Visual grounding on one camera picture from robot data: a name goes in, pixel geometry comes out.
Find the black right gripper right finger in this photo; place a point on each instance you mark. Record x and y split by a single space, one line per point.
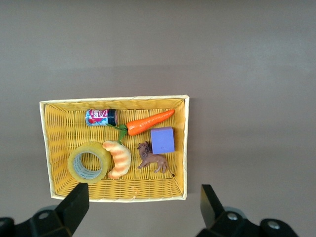
217 222

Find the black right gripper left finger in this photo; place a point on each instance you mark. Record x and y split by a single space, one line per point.
66 214

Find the clear packing tape roll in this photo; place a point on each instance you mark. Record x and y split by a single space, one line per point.
85 147

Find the toy croissant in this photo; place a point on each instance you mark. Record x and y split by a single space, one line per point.
121 158

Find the yellow woven rectangular basket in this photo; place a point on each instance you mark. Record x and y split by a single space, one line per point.
61 128

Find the brown toy lion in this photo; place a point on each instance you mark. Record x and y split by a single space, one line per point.
155 160

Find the purple foam block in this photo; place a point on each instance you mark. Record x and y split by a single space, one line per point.
161 140

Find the small red drink can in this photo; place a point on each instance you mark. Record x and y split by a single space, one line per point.
98 117

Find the orange toy carrot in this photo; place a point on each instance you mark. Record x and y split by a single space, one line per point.
148 122

